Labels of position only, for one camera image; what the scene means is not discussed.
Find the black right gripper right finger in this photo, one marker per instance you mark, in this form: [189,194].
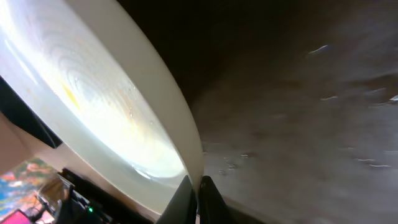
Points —
[212,208]

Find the large brown tray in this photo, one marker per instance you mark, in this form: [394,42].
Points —
[295,102]

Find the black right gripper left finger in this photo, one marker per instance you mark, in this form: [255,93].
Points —
[182,209]

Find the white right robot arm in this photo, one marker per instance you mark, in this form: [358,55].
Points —
[72,199]

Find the cream white plate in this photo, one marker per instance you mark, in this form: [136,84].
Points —
[86,69]

